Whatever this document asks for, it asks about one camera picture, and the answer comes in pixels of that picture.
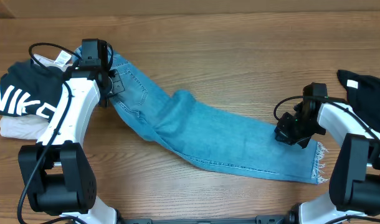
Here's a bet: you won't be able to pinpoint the blue denim jeans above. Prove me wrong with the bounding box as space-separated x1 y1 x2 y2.
110 51 325 184

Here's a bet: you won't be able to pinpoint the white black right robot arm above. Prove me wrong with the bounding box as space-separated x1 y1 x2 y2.
275 83 380 224

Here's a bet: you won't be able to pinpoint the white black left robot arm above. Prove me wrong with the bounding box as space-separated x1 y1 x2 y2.
17 39 123 223

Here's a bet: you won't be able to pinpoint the black garment right side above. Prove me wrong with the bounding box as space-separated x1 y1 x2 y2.
337 70 380 133

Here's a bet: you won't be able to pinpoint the black shirt white letters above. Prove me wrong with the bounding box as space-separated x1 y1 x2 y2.
0 60 63 121

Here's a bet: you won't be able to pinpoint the folded beige garment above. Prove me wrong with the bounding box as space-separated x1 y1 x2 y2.
0 49 73 141

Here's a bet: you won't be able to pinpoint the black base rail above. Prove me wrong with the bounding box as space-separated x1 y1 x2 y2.
117 213 299 224

